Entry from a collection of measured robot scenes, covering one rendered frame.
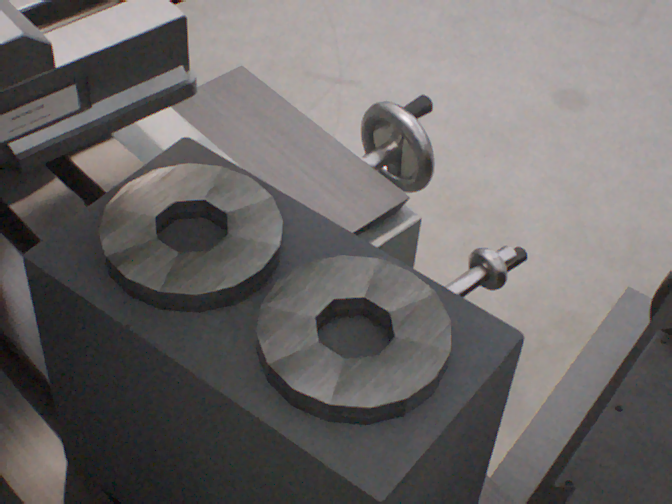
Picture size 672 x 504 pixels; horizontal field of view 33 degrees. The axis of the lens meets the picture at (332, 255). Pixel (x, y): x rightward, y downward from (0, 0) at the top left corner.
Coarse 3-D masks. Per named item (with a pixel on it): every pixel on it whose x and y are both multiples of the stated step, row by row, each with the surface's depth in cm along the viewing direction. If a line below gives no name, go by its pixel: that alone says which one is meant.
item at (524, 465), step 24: (624, 312) 149; (648, 312) 149; (600, 336) 146; (624, 336) 146; (576, 360) 143; (600, 360) 143; (576, 384) 140; (600, 384) 141; (552, 408) 138; (576, 408) 138; (528, 432) 135; (552, 432) 135; (504, 456) 133; (528, 456) 133; (552, 456) 133; (504, 480) 131; (528, 480) 131
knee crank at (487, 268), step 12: (480, 252) 138; (492, 252) 137; (504, 252) 140; (516, 252) 143; (468, 264) 140; (480, 264) 138; (492, 264) 137; (504, 264) 137; (516, 264) 142; (468, 276) 137; (480, 276) 137; (492, 276) 137; (504, 276) 137; (456, 288) 135; (468, 288) 136; (492, 288) 139
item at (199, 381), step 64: (128, 192) 57; (192, 192) 57; (256, 192) 58; (64, 256) 56; (128, 256) 54; (192, 256) 55; (256, 256) 55; (320, 256) 57; (384, 256) 57; (64, 320) 57; (128, 320) 53; (192, 320) 54; (256, 320) 54; (320, 320) 53; (384, 320) 53; (448, 320) 53; (64, 384) 62; (128, 384) 57; (192, 384) 52; (256, 384) 51; (320, 384) 50; (384, 384) 50; (448, 384) 52; (64, 448) 68; (128, 448) 62; (192, 448) 56; (256, 448) 52; (320, 448) 49; (384, 448) 49; (448, 448) 52
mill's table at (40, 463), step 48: (96, 144) 89; (0, 192) 85; (48, 192) 85; (96, 192) 87; (0, 240) 82; (0, 288) 79; (0, 336) 77; (0, 384) 73; (48, 384) 74; (0, 432) 71; (48, 432) 71; (0, 480) 69; (48, 480) 69
